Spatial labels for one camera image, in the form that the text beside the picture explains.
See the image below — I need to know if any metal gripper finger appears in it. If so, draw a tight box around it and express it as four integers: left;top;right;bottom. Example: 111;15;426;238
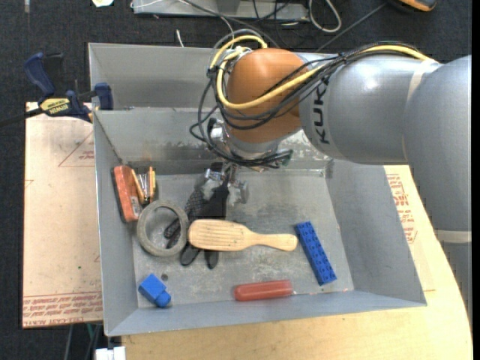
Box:
227;180;251;206
202;167;223;199

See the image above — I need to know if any black patterned glove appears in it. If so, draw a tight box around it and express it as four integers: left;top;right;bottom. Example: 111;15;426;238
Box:
163;176;230;270

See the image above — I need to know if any grey metal bin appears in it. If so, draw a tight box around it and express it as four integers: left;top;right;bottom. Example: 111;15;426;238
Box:
88;42;428;337

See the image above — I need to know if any wooden hairbrush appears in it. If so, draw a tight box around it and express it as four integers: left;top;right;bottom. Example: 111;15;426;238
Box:
187;218;299;253

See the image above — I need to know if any orange stapler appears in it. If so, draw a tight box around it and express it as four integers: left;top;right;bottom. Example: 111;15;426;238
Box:
130;166;157;206

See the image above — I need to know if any orange sponge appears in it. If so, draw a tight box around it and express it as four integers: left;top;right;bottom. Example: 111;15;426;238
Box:
111;164;143;224

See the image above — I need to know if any long blue toy brick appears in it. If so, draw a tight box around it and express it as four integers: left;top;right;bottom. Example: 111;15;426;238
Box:
293;220;338;287

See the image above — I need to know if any red-orange cylinder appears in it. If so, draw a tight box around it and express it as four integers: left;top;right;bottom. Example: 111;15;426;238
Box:
233;279;294;302

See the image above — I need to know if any small blue block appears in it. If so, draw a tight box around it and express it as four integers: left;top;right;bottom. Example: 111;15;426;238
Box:
137;273;173;309

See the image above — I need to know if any brown cardboard board red print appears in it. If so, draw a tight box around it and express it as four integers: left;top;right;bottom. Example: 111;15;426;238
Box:
22;101;438;329

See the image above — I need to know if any grey ring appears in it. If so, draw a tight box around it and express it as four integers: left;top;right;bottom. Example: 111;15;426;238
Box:
136;199;191;258

